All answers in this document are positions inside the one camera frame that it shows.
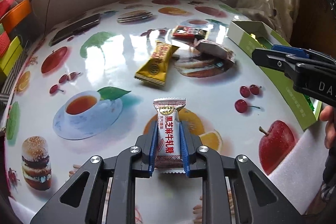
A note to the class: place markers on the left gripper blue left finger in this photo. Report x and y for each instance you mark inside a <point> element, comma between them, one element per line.
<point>148,143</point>

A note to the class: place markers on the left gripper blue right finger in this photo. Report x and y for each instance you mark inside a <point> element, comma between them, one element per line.
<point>189,144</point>

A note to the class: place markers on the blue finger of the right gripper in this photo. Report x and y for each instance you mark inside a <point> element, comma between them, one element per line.
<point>291,50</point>
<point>273,60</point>

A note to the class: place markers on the white red nougat packet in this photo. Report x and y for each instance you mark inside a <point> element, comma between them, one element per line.
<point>169,142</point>

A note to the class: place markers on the yellow peanut crisp packet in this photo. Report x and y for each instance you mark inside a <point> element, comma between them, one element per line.
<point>155,69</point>

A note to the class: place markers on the person's right hand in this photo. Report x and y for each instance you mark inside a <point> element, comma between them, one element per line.
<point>327,115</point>

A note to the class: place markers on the green white cardboard box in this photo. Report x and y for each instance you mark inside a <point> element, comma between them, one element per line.
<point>239,32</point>

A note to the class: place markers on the pink brown candy packet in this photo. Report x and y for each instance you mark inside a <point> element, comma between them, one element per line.
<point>214,49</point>

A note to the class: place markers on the white foam sheet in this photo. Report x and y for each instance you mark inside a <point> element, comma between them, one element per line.
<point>299,175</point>

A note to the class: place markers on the small red black candy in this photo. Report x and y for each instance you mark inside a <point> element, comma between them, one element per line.
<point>190,33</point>

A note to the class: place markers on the black smartphone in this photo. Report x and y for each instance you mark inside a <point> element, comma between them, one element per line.
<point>75,28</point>

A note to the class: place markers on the striped black white box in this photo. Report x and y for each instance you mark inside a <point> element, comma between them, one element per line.
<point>10,81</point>

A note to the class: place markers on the yellow green box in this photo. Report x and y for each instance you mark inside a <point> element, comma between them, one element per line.
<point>10,57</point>

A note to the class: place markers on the red box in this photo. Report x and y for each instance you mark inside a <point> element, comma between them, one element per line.
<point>4,43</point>

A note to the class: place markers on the orange box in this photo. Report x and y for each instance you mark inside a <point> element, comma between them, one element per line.
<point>14,16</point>

